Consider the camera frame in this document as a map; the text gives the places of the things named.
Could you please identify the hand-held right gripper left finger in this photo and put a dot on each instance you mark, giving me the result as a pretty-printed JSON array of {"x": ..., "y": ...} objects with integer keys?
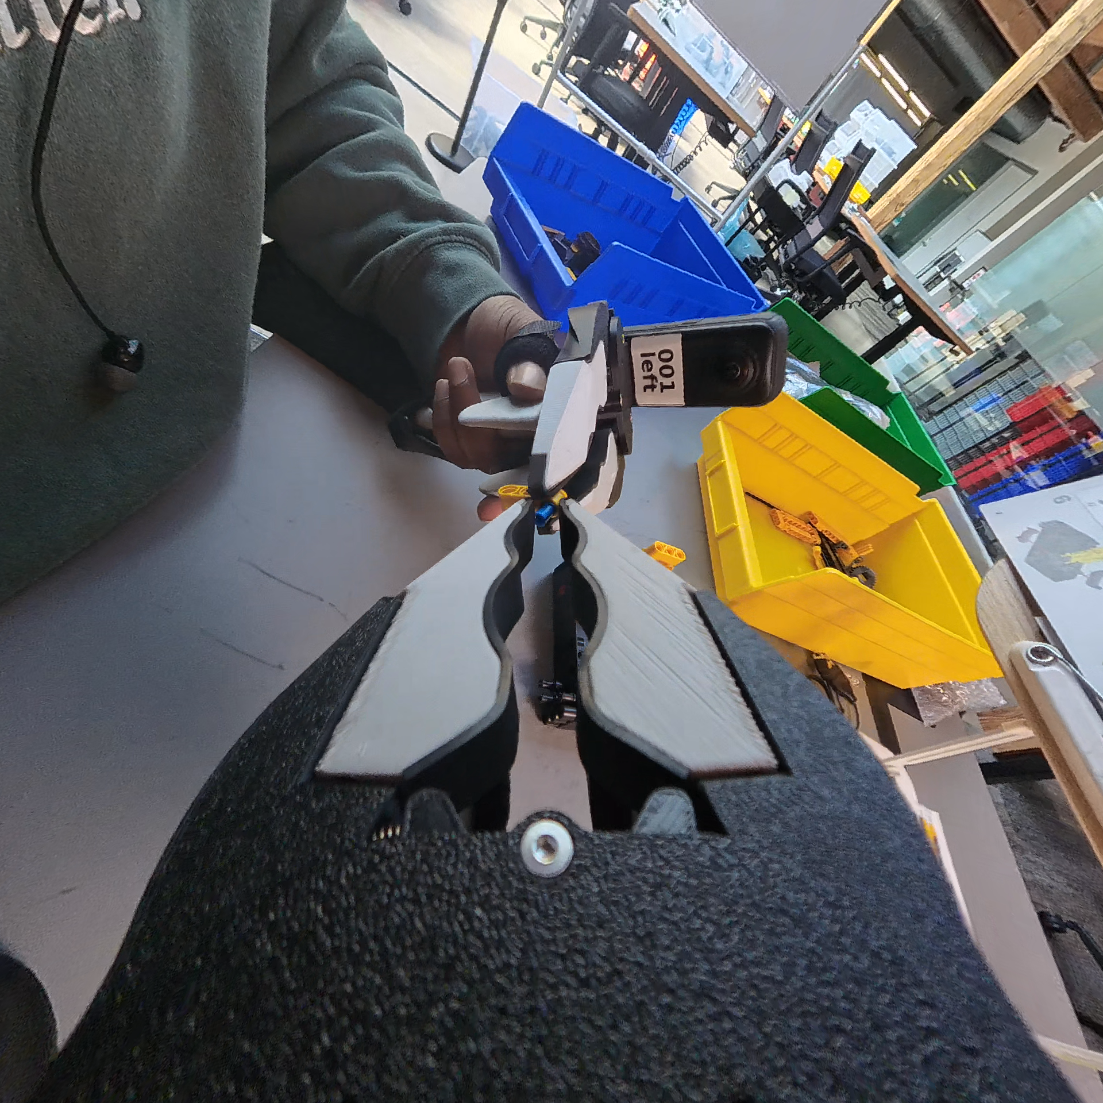
[{"x": 414, "y": 681}]

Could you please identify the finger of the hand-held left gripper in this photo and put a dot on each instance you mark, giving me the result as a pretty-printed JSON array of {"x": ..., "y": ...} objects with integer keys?
[
  {"x": 573, "y": 414},
  {"x": 611, "y": 465}
]

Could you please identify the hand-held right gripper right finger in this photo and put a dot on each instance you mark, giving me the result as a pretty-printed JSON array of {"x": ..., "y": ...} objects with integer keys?
[{"x": 682, "y": 681}]

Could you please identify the blue lego pin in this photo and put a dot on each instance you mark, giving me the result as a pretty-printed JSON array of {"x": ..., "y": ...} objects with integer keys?
[{"x": 545, "y": 510}]

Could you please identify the small yellow lego beam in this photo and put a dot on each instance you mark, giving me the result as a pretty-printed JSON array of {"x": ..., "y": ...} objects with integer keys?
[{"x": 504, "y": 493}]

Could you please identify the black lego model yellow beam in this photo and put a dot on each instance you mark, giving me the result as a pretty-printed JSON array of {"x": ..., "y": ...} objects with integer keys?
[{"x": 566, "y": 620}]

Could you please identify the yellow storage bin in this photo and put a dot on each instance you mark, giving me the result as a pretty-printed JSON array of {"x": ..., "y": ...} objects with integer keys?
[{"x": 811, "y": 603}]

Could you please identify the person's left forearm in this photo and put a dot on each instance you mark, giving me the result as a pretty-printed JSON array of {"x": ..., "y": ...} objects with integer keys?
[{"x": 380, "y": 207}]

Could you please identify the heap of yellow lego parts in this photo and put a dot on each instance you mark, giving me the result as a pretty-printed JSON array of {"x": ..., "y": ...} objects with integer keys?
[{"x": 820, "y": 538}]

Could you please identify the open lego instruction manual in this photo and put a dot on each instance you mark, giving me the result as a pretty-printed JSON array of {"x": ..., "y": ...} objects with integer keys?
[{"x": 1061, "y": 551}]

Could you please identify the person's left hand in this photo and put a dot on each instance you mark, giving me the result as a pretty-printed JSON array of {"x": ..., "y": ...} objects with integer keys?
[{"x": 475, "y": 345}]

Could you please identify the green storage bin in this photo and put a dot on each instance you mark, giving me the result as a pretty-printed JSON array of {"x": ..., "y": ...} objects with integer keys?
[{"x": 862, "y": 371}]

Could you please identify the black office chair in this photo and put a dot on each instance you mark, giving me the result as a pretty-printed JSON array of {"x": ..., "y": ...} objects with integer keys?
[{"x": 811, "y": 216}]

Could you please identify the blue storage bin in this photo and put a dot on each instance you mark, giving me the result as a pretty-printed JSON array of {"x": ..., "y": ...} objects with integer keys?
[{"x": 604, "y": 207}]

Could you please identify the wooden office desk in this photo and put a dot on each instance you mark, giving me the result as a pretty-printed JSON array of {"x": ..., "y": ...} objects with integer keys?
[{"x": 906, "y": 276}]

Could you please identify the stack of coloured small bins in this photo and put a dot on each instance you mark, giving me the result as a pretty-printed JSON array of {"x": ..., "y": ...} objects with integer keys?
[{"x": 1035, "y": 440}]

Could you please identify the black floor stand pole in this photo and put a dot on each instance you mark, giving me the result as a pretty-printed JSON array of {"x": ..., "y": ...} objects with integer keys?
[{"x": 469, "y": 103}]

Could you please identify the white document stand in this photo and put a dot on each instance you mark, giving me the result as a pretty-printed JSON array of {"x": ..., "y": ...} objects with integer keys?
[{"x": 1061, "y": 706}]

